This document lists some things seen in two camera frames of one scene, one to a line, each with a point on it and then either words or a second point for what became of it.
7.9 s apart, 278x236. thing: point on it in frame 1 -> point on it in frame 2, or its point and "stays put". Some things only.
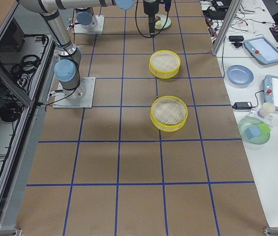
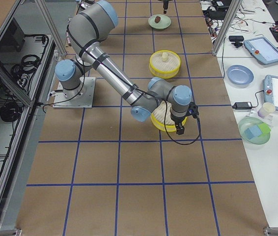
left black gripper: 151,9 -> 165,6
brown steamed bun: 157,18 stays put
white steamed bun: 158,25 -> 165,56
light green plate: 163,18 stays put
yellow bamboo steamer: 168,113 stays put
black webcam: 236,39 stays put
